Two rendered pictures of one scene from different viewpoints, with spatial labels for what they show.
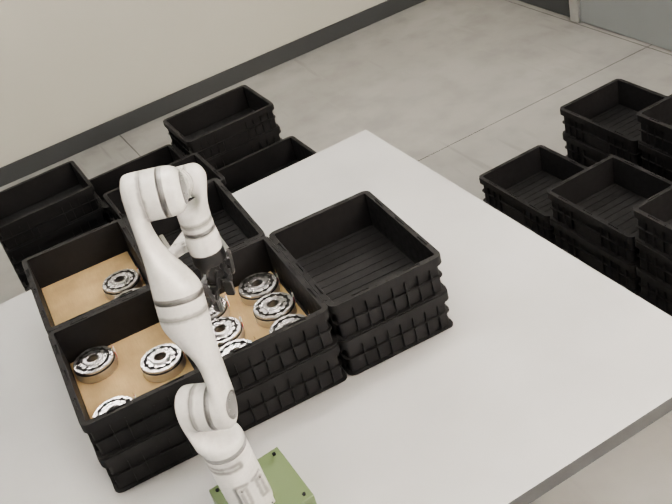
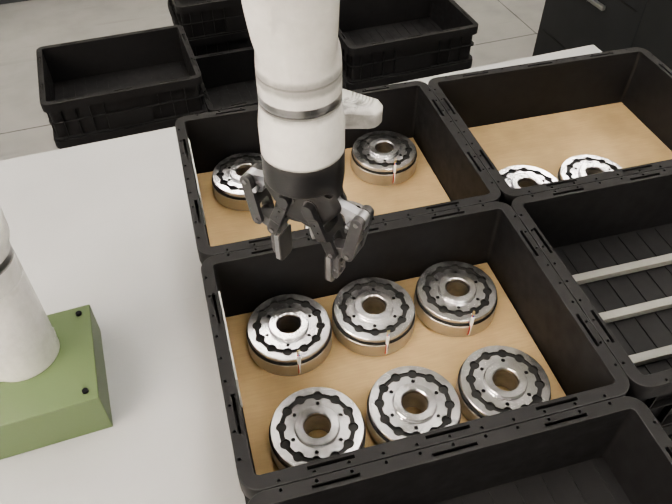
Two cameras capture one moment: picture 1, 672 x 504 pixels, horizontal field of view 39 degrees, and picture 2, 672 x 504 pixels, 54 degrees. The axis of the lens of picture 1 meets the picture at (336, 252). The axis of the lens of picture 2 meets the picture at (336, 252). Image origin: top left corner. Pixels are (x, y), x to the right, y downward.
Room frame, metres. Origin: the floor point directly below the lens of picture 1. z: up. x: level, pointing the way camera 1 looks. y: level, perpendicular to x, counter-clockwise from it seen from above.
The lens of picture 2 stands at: (1.83, -0.20, 1.50)
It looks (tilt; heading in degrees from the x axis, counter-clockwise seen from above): 46 degrees down; 92
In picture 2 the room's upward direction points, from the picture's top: straight up
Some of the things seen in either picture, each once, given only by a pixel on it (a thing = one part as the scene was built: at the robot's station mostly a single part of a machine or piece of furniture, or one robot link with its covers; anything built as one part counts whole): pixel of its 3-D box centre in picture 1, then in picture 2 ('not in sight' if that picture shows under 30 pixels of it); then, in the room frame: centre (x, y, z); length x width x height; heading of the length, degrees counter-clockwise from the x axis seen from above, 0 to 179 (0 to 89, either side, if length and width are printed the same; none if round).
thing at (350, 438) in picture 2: (290, 328); (317, 428); (1.80, 0.15, 0.86); 0.10 x 0.10 x 0.01
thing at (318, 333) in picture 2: (236, 354); (288, 327); (1.76, 0.29, 0.86); 0.10 x 0.10 x 0.01
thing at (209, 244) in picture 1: (194, 236); (312, 106); (1.79, 0.29, 1.17); 0.11 x 0.09 x 0.06; 61
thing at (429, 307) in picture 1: (364, 297); not in sight; (1.97, -0.04, 0.76); 0.40 x 0.30 x 0.12; 17
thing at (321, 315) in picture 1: (241, 298); (398, 325); (1.88, 0.25, 0.92); 0.40 x 0.30 x 0.02; 17
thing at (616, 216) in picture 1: (624, 236); not in sight; (2.51, -0.93, 0.31); 0.40 x 0.30 x 0.34; 21
